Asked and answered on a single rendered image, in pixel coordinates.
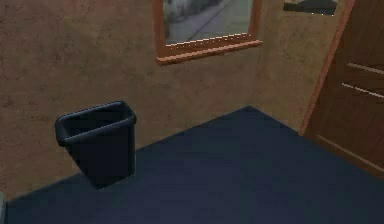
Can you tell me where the brown wooden room door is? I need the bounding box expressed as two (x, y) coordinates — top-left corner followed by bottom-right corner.
(298, 0), (384, 180)

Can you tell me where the black waste bin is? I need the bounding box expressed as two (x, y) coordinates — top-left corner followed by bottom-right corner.
(54, 100), (138, 190)

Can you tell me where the wooden framed window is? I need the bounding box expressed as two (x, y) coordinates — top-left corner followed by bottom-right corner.
(151, 0), (264, 67)

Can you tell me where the dark framed wall picture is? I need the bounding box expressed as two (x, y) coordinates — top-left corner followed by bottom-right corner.
(282, 0), (338, 16)

